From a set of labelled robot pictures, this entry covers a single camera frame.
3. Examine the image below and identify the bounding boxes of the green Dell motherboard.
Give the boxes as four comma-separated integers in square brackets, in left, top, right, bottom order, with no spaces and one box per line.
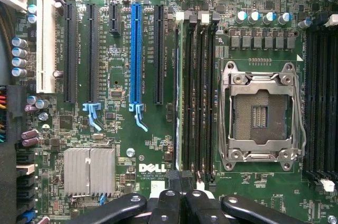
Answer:
[0,0,338,224]

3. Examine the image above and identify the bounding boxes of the silver CPU socket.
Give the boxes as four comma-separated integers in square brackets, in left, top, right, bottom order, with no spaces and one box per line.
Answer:
[218,61,307,172]

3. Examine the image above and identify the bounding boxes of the blue SATA connector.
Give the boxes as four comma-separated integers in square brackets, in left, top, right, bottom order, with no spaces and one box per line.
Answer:
[16,210,36,224]

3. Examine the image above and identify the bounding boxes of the tan SATA connector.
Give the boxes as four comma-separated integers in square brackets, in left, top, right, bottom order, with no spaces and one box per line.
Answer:
[16,164,35,176]

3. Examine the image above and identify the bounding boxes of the light blue card retention clip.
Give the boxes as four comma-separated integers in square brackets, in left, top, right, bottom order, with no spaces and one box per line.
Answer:
[82,103,102,132]
[128,104,148,133]

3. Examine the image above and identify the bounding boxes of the blue expansion slot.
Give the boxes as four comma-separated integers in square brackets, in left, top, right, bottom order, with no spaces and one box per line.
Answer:
[129,2,145,105]

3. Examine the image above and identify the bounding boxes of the black RAM slot white clips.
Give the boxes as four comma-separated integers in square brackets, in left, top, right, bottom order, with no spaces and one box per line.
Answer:
[195,12,210,182]
[319,14,338,193]

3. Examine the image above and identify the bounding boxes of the black SATA connector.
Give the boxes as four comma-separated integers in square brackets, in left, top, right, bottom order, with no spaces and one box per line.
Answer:
[16,152,35,166]
[16,189,35,204]
[16,176,35,190]

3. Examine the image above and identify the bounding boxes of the short black expansion slot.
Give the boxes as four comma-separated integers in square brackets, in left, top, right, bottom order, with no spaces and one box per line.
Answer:
[108,3,121,37]

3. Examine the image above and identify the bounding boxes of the green RAM stick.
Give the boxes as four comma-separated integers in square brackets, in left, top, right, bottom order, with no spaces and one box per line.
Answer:
[174,19,185,172]

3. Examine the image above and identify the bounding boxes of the silver finned heatsink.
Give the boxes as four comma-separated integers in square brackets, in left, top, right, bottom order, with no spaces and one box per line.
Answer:
[63,147,116,198]

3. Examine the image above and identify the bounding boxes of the white PCI expansion slot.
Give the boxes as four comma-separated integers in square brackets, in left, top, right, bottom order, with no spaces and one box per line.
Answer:
[36,0,57,94]

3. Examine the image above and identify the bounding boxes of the long black expansion slot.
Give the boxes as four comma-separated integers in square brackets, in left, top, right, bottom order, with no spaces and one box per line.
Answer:
[86,3,100,104]
[153,4,165,105]
[62,3,78,104]

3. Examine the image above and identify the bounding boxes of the metal socket locking lever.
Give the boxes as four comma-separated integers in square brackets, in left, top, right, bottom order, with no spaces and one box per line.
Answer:
[289,69,307,157]
[218,61,232,163]

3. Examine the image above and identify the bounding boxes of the black power connector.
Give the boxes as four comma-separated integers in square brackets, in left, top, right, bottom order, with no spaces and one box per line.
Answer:
[0,85,27,145]

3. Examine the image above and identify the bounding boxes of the black sleeved cable bundle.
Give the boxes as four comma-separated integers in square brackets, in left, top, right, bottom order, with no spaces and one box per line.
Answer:
[0,3,16,50]

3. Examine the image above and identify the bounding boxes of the purple capacitor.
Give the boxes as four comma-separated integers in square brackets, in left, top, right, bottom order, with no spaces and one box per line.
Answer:
[21,129,39,140]
[22,137,40,147]

